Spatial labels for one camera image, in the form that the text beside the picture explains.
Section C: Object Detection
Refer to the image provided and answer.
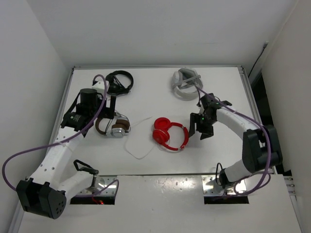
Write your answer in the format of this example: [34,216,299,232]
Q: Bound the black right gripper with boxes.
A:
[189,113,216,140]

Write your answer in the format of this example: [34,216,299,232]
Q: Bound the white headphone cable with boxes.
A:
[124,116,155,160]

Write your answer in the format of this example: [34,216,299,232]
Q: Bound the red headphones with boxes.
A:
[152,117,189,151]

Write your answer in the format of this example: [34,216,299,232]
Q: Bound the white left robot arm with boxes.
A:
[16,88,104,219]

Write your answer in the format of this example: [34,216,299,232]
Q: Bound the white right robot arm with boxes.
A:
[189,93,283,194]

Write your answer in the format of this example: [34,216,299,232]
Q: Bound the brown silver headphones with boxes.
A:
[95,113,131,138]

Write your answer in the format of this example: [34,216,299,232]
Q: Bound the black headphones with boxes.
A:
[105,70,134,96]

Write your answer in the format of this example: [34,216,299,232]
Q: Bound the grey white headphones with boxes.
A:
[171,67,203,100]

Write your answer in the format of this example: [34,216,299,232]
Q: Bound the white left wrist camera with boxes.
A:
[91,81,109,95]

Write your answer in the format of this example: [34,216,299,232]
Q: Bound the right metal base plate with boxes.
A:
[201,175,247,197]

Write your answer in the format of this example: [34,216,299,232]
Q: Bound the metal base plate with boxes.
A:
[201,175,247,197]
[94,176,119,197]

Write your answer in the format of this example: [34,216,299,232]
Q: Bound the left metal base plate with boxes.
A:
[94,176,119,197]

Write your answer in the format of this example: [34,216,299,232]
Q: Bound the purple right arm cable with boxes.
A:
[195,86,274,199]

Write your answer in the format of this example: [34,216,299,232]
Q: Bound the black wall cable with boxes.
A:
[248,42,269,77]

